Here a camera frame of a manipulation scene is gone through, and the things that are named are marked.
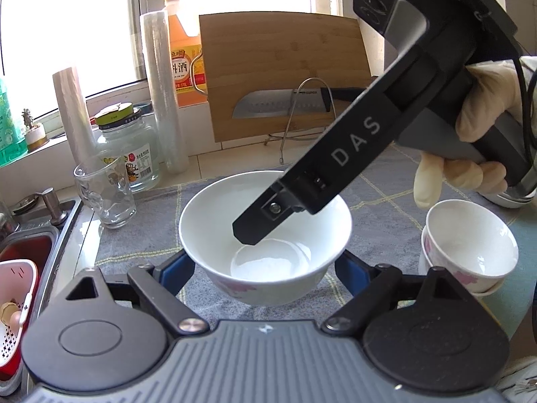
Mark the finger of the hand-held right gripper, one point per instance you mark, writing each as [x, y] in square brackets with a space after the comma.
[256, 226]

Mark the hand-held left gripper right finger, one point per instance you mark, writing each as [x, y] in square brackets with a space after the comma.
[348, 266]

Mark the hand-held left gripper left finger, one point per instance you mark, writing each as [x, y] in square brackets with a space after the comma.
[174, 268]

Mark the white bowl with pink print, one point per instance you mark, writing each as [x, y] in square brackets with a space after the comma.
[218, 218]

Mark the person's right hand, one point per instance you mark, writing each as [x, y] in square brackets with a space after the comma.
[491, 105]

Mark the grey cloth with yellow stripes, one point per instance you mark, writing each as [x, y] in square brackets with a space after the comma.
[377, 226]

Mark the small white pink print bowl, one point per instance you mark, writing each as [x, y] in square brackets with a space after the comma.
[470, 239]
[424, 252]

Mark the clear drinking glass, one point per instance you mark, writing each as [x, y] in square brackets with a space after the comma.
[105, 201]

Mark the stainless steel sink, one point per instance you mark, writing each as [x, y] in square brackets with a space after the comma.
[67, 235]

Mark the glass jar with lid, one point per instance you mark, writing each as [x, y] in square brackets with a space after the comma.
[142, 155]

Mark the wooden cutting board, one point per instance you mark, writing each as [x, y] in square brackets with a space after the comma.
[272, 50]

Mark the metal soap dispenser pump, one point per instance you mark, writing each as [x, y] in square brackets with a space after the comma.
[54, 210]

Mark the red basin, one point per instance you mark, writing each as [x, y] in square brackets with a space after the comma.
[25, 247]

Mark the white drain basket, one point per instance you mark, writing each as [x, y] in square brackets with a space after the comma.
[16, 277]

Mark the tall plastic wrap roll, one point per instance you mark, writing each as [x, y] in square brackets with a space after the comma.
[163, 92]

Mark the white dish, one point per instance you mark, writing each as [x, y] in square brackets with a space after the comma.
[520, 201]

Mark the orange cooking wine bottle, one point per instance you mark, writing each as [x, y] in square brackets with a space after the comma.
[182, 63]

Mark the short plastic wrap roll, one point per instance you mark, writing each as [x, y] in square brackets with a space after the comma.
[73, 109]

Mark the small potted plant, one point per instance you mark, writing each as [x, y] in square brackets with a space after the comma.
[35, 138]

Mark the green detergent bottle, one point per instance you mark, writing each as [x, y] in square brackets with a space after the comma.
[10, 134]

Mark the window frame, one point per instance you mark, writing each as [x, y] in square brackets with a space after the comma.
[134, 8]

